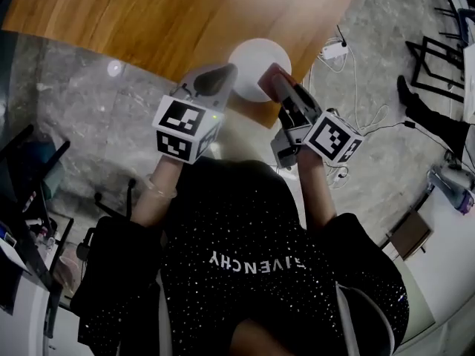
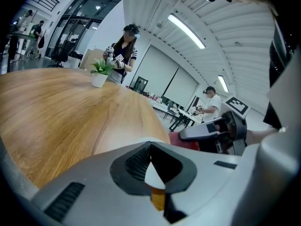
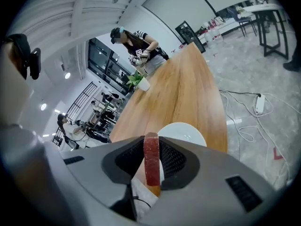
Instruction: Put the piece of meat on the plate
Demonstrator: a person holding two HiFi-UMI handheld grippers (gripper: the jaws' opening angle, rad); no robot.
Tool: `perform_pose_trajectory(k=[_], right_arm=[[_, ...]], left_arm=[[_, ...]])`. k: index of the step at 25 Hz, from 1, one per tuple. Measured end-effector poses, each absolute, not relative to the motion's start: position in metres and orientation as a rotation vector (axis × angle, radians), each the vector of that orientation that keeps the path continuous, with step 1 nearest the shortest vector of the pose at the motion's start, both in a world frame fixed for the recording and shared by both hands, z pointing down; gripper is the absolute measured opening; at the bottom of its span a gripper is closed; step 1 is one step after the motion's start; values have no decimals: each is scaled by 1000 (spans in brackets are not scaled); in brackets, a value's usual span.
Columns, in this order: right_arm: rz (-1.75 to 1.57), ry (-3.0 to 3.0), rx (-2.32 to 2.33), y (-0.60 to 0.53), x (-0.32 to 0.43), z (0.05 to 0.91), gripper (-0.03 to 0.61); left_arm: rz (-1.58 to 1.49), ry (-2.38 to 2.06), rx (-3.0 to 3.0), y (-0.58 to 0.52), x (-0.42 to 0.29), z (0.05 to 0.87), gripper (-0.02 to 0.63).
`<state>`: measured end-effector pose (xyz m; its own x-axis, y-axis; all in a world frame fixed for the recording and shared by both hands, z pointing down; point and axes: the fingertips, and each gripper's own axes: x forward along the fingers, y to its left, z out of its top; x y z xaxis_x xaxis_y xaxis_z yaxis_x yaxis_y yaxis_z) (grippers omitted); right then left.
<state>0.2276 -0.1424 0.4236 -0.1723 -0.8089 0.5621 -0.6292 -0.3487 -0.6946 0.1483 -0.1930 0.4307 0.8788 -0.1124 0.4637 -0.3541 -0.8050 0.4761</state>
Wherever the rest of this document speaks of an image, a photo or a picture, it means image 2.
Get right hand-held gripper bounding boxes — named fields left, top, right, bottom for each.
left=178, top=97, right=250, bottom=156

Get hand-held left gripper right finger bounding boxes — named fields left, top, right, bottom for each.
left=150, top=141, right=253, bottom=225

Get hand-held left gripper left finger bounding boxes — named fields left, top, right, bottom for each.
left=30, top=141, right=170, bottom=226

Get red object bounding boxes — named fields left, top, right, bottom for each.
left=168, top=131, right=201, bottom=151

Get person's right forearm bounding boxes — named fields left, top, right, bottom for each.
left=246, top=128, right=282, bottom=147

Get white table black legs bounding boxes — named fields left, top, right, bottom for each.
left=169, top=107, right=198, bottom=133

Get black side chair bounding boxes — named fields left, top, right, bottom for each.
left=163, top=100, right=180, bottom=123

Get white roller blind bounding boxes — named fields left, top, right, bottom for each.
left=131, top=44, right=180, bottom=99
left=163, top=67, right=199, bottom=106

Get short ceiling light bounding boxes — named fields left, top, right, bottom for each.
left=217, top=74, right=230, bottom=93

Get black computer case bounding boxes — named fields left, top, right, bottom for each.
left=134, top=76, right=149, bottom=95

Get long ceiling light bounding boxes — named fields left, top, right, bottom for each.
left=167, top=13, right=206, bottom=50

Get person's black speckled top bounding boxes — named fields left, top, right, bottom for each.
left=263, top=8, right=301, bottom=130

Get green plant in white pot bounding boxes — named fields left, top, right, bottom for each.
left=89, top=58, right=115, bottom=89

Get flat cardboard sheets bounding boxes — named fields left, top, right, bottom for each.
left=79, top=48, right=114, bottom=72

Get black office chair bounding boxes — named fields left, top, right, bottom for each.
left=48, top=37, right=79, bottom=68

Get black framed glass doors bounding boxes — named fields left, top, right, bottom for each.
left=46, top=0, right=123, bottom=64

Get round black pedestal table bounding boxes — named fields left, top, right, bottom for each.
left=5, top=32, right=39, bottom=74

